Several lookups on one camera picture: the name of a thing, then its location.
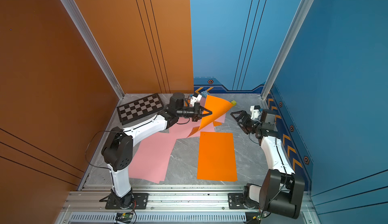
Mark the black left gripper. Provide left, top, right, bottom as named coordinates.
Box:
left=176, top=103, right=212, bottom=122

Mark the orange paper front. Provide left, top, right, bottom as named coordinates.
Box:
left=197, top=132, right=237, bottom=182

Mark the large curved pink paper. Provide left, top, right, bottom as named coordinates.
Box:
left=128, top=133, right=177, bottom=184

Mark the orange curved paper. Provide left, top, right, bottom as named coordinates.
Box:
left=188, top=96, right=233, bottom=138

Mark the pink paper underneath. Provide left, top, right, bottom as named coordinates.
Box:
left=168, top=120, right=201, bottom=140

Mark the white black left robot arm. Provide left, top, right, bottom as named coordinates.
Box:
left=101, top=93, right=212, bottom=210

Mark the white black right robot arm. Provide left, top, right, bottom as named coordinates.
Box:
left=228, top=105, right=305, bottom=219

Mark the small blue toy box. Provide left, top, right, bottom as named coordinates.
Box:
left=201, top=91, right=209, bottom=98

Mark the black grey chessboard case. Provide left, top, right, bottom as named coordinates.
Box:
left=117, top=93, right=164, bottom=125

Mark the right green circuit board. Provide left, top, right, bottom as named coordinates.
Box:
left=245, top=212, right=270, bottom=224

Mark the green circuit board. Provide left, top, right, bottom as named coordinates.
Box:
left=114, top=212, right=136, bottom=224
left=245, top=212, right=270, bottom=224

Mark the left green circuit board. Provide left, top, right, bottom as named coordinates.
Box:
left=114, top=212, right=136, bottom=224

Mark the ventilation grille strip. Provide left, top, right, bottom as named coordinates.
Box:
left=69, top=212, right=247, bottom=223

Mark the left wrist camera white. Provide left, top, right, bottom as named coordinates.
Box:
left=190, top=93, right=202, bottom=107

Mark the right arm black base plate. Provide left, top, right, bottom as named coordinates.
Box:
left=228, top=193, right=270, bottom=210

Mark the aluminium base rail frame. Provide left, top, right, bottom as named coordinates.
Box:
left=55, top=185, right=320, bottom=224

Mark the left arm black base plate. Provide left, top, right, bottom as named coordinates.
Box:
left=100, top=192, right=149, bottom=210

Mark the right aluminium corner post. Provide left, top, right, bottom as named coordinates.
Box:
left=261, top=0, right=314, bottom=100

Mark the aluminium corner post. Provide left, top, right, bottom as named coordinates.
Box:
left=60, top=0, right=125, bottom=99
left=261, top=0, right=314, bottom=100

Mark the left aluminium corner post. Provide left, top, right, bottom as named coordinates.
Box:
left=60, top=0, right=125, bottom=99

